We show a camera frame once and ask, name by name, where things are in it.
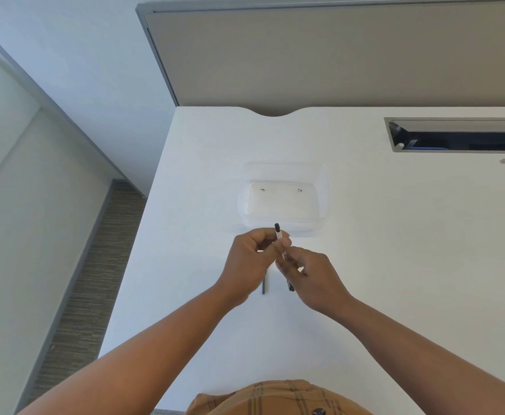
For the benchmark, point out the person's left thumb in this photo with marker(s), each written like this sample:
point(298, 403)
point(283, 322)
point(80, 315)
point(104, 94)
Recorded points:
point(264, 249)

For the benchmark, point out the person's right hand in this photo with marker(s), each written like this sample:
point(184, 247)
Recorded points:
point(317, 280)

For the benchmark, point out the person's left hand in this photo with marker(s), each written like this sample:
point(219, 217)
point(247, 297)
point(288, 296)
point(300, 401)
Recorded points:
point(243, 265)

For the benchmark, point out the person's right forearm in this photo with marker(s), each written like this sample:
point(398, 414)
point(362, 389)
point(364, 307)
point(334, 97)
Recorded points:
point(429, 363)

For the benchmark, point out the dark pen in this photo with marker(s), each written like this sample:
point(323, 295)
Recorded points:
point(263, 285)

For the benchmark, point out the clear plastic container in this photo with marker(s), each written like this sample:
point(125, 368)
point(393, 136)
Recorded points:
point(283, 198)

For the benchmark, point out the white pen with black cap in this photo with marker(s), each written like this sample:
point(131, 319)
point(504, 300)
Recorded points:
point(279, 241)

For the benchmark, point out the person's right thumb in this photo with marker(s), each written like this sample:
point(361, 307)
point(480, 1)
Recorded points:
point(293, 254)

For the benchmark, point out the person's orange plaid shirt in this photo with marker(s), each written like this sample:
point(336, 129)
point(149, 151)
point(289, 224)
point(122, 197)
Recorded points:
point(274, 399)

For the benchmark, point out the person's left forearm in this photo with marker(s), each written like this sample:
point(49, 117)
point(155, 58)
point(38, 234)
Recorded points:
point(131, 363)

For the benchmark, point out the grey desk partition panel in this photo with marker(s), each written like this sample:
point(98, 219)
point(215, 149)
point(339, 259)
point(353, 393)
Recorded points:
point(338, 51)

